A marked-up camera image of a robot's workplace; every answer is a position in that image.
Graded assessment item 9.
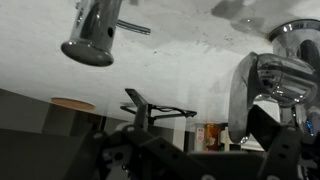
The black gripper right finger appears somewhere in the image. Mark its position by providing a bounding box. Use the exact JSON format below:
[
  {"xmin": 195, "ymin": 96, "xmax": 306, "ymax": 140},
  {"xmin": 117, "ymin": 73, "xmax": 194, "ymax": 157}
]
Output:
[{"xmin": 248, "ymin": 104, "xmax": 320, "ymax": 180}]

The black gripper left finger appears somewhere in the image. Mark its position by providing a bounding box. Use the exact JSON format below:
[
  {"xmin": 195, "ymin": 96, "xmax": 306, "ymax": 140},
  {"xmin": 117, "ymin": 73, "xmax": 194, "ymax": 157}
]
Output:
[{"xmin": 63, "ymin": 103, "xmax": 214, "ymax": 180}]

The chrome faucet lever handle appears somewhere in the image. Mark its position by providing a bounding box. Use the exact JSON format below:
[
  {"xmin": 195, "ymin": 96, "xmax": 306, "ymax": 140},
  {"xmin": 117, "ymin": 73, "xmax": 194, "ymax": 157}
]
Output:
[{"xmin": 228, "ymin": 51, "xmax": 319, "ymax": 144}]

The black tripod stand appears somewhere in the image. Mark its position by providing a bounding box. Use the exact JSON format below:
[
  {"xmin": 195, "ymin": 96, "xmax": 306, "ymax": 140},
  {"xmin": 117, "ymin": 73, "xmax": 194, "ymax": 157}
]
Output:
[{"xmin": 119, "ymin": 88, "xmax": 198, "ymax": 122}]

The orange label bottle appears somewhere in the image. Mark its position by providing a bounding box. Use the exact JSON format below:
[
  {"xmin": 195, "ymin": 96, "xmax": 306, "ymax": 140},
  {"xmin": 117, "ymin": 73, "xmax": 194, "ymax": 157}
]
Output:
[{"xmin": 204, "ymin": 123, "xmax": 223, "ymax": 152}]

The round wooden coaster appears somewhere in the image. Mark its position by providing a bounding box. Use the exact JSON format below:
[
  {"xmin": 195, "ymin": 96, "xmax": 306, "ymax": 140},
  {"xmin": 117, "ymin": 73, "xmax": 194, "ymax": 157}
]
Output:
[{"xmin": 50, "ymin": 96, "xmax": 97, "ymax": 112}]

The chrome faucet spout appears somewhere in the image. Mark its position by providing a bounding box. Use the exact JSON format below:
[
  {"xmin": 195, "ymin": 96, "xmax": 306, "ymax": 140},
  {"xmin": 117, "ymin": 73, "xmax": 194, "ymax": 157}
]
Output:
[{"xmin": 60, "ymin": 0, "xmax": 152, "ymax": 67}]

